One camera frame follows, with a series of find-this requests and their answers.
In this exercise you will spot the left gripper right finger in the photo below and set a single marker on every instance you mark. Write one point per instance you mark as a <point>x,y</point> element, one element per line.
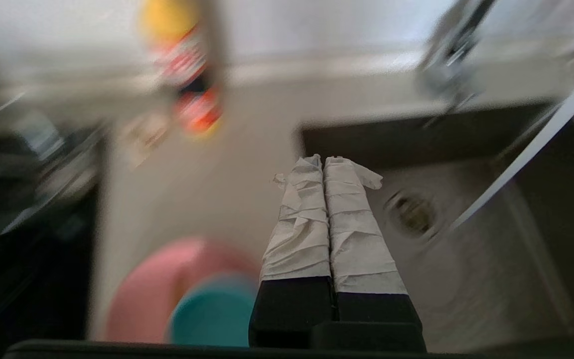
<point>357,249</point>

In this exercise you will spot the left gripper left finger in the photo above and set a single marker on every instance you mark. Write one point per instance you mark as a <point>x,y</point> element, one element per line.
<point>299,239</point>

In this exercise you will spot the yellow dish soap bottle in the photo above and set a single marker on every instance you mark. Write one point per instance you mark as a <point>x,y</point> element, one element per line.
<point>187,65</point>

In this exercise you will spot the stainless steel sink basin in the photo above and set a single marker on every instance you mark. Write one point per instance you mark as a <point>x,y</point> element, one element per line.
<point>466,289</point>

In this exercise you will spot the chrome faucet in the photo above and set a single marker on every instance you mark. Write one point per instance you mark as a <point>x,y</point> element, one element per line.
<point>454,60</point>

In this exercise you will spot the round metal drain strainer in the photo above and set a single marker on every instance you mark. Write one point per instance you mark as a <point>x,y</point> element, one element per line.
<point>411,213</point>

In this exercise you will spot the teal bowl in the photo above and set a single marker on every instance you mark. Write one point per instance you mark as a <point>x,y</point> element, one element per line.
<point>212,314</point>

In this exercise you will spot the pink plate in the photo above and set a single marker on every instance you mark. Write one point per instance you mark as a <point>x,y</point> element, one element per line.
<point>152,289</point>

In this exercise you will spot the crumpled beige tissue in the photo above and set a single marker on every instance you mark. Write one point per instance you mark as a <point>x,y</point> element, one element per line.
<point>145,137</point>

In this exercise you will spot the clear glass pot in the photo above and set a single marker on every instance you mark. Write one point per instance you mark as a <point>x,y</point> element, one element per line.
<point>43,164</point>

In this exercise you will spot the black induction cooktop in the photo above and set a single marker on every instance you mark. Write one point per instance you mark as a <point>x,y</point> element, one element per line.
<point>23,279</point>

